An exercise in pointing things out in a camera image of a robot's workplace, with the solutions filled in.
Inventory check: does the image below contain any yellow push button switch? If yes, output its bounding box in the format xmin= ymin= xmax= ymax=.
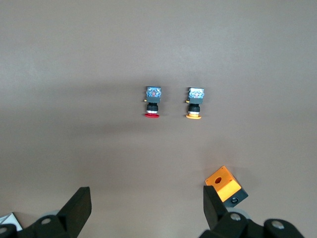
xmin=184 ymin=86 xmax=206 ymax=120

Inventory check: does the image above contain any white drawer cabinet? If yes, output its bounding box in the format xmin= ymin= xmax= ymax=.
xmin=0 ymin=212 xmax=23 ymax=233

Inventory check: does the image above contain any red push button switch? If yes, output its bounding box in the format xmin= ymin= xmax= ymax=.
xmin=143 ymin=85 xmax=162 ymax=120

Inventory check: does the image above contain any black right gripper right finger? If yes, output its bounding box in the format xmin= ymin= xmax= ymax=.
xmin=199 ymin=185 xmax=307 ymax=238

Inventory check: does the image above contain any orange black button enclosure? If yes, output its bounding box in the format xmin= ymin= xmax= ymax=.
xmin=205 ymin=165 xmax=249 ymax=209

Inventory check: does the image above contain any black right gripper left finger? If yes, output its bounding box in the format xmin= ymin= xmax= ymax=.
xmin=0 ymin=186 xmax=92 ymax=238

